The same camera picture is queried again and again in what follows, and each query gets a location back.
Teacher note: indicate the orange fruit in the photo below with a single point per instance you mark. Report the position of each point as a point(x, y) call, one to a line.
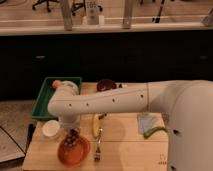
point(56, 84)

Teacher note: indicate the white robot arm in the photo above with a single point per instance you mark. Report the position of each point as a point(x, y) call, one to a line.
point(187, 103)

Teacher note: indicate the dark maroon bowl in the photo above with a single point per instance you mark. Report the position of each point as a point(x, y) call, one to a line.
point(106, 84)

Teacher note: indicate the silver spoon utensil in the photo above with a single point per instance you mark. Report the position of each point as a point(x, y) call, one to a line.
point(122, 85)

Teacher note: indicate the red orange bowl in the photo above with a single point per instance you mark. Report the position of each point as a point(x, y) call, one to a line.
point(72, 154)

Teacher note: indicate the green pepper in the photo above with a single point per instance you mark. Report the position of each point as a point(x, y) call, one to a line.
point(153, 130)

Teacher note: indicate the yellow banana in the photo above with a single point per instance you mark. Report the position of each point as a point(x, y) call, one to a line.
point(95, 125)

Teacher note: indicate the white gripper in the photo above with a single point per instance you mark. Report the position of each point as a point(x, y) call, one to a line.
point(72, 122)

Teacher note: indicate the green plastic tray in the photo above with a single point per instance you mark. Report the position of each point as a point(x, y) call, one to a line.
point(40, 111)

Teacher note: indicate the white small bowl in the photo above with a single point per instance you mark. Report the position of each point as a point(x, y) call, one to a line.
point(51, 129)

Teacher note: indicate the dark grape bunch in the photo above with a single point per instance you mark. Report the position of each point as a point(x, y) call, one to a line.
point(71, 138)

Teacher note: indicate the light blue cloth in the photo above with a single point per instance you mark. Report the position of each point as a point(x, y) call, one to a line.
point(145, 122)

